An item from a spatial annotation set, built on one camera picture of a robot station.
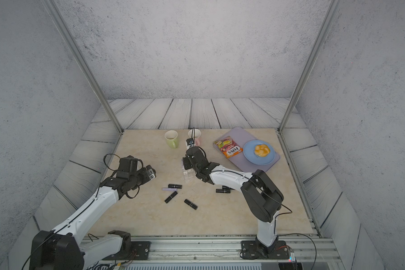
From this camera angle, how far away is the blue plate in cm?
104

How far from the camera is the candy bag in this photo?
1.07m

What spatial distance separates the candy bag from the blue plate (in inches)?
1.6
